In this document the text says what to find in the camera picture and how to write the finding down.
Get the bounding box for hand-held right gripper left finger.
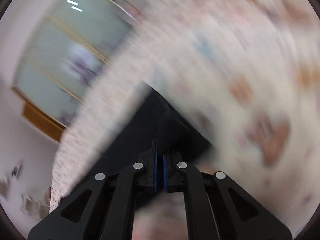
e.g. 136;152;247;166
27;137;158;240

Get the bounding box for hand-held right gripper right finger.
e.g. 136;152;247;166
163;148;293;240

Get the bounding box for black pants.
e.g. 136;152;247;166
67;86;218;210

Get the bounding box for wooden door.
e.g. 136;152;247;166
22;102;64;143

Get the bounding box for white rack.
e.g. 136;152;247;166
20;192;49;218

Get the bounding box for teddy bear printed blanket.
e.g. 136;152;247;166
49;0;320;240

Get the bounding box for floral glass door wardrobe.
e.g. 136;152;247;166
11;0;137;128

